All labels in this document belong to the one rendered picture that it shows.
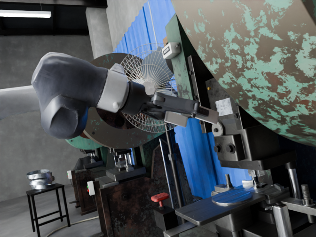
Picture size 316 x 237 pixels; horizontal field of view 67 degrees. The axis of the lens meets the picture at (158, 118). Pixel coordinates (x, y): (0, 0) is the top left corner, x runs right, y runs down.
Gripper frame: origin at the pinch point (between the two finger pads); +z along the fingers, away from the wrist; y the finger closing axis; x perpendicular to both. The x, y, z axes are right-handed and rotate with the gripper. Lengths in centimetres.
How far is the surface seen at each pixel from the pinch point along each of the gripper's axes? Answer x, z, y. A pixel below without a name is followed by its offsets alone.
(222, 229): -28.4, 21.9, -8.8
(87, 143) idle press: -5, 24, -313
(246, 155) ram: -5.2, 21.8, -3.3
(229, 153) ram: -5.2, 18.3, -6.7
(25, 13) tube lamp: 159, -106, -335
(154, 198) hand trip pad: -27, 13, -40
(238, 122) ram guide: 3.2, 14.1, -0.2
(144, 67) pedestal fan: 45, 10, -88
